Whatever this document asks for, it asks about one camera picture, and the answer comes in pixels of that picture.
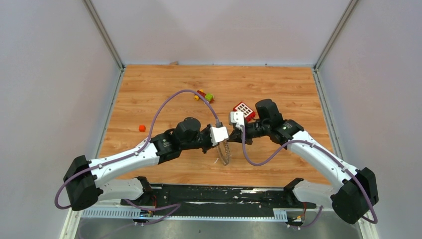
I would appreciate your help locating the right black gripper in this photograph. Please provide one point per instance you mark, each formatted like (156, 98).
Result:
(235, 136)

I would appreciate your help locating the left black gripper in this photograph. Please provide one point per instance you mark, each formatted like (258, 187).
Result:
(207, 130)

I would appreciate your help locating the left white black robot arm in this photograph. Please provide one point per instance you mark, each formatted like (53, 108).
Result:
(89, 181)

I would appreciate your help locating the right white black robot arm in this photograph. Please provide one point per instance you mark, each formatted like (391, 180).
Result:
(352, 192)

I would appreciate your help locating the red white window brick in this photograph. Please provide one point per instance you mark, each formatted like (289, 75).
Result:
(248, 113)

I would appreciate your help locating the toy brick car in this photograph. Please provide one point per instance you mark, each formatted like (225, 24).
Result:
(209, 97)

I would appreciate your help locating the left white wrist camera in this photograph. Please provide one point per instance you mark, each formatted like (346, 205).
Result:
(218, 135)

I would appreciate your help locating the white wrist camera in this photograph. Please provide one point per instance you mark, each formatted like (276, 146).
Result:
(218, 135)
(236, 119)

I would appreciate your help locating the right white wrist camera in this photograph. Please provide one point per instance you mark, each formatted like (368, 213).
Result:
(236, 119)

